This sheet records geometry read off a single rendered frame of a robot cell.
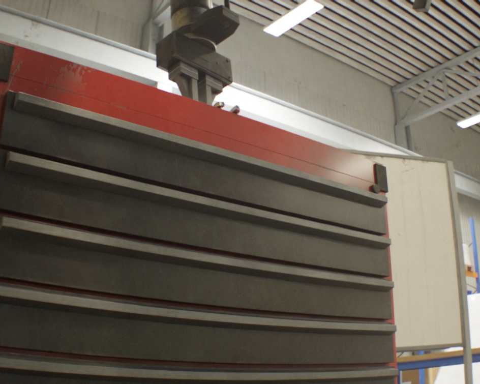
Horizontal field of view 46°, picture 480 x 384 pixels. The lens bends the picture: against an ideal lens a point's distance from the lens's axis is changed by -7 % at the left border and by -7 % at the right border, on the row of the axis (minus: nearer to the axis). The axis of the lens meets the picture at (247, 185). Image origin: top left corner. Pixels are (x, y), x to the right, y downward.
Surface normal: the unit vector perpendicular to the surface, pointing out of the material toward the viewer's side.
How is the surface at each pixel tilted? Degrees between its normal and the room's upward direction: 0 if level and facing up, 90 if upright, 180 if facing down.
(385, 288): 160
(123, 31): 90
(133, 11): 90
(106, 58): 90
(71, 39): 90
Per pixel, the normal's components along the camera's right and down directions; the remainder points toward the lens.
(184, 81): 0.73, -0.36
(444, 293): 0.25, -0.33
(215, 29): 0.10, 0.90
